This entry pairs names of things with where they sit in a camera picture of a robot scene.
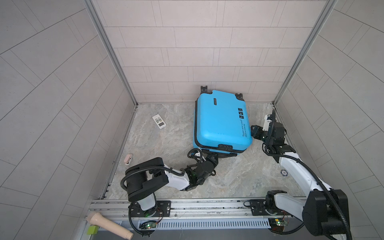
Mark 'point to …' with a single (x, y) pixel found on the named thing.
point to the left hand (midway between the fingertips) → (224, 155)
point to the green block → (92, 230)
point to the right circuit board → (277, 224)
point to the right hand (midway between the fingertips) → (253, 126)
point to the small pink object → (128, 159)
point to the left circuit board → (148, 224)
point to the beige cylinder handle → (97, 219)
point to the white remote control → (159, 121)
